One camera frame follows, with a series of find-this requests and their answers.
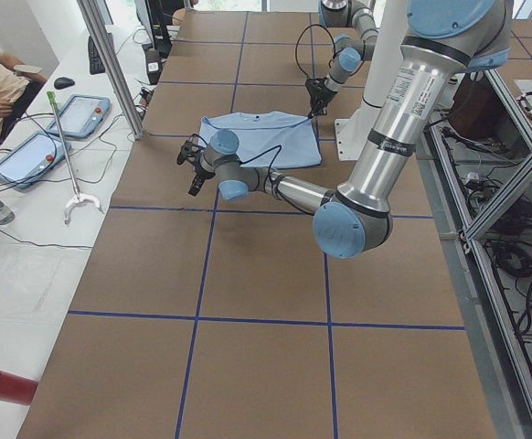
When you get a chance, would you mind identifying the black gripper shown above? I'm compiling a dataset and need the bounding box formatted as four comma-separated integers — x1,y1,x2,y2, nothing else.
188,164,212,197
306,78,336,119

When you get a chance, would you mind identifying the light blue t-shirt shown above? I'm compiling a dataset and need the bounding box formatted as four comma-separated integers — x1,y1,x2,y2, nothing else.
199,111,322,169

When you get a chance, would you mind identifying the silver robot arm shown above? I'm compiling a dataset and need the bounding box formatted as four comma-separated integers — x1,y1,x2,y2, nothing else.
305,0,378,119
177,1,513,259

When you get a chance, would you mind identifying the reacher grabber stick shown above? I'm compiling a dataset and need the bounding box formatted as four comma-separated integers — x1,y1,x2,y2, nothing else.
47,91,103,226

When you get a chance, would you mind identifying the far blue teach pendant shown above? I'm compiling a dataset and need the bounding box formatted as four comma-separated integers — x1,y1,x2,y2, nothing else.
57,94,111,140

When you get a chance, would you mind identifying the blue teach pendant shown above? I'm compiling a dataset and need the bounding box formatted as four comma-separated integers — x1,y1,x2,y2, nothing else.
0,132,71,188
57,94,111,140

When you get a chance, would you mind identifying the near blue teach pendant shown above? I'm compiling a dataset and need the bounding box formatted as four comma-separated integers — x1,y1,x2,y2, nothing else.
0,132,71,188

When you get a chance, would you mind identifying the black computer mouse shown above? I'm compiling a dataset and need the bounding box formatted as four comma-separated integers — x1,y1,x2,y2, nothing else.
53,77,75,90

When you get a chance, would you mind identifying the red cylinder bottle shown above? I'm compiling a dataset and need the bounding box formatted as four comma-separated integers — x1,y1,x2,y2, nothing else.
0,370,38,405

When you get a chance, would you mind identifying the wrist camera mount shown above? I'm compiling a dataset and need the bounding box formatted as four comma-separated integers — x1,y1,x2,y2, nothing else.
176,140,204,166

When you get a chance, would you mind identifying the white camera mast column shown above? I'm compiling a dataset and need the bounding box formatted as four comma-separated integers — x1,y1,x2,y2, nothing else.
335,0,408,161

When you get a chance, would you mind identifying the grey aluminium frame post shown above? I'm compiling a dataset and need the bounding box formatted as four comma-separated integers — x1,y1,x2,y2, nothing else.
77,0,144,140

